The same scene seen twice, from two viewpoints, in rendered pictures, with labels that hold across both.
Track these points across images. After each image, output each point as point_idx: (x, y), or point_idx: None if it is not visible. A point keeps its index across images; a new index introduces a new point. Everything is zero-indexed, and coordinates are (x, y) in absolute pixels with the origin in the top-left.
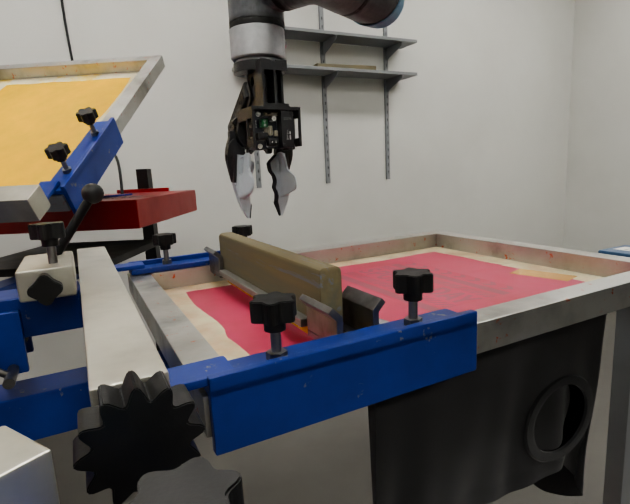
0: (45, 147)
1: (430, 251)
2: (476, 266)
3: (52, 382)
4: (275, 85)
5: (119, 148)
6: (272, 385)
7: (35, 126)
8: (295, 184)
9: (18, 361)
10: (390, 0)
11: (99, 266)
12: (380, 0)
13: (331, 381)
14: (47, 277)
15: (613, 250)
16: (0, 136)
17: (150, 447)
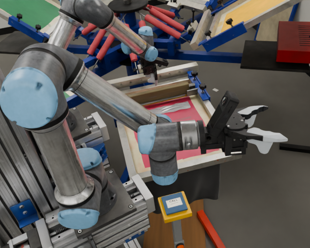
0: (243, 20)
1: (220, 149)
2: (184, 151)
3: (148, 83)
4: (140, 60)
5: (242, 34)
6: None
7: (261, 6)
8: (147, 81)
9: None
10: (141, 57)
11: (165, 70)
12: (139, 56)
13: None
14: (133, 68)
15: (177, 195)
16: (255, 5)
17: None
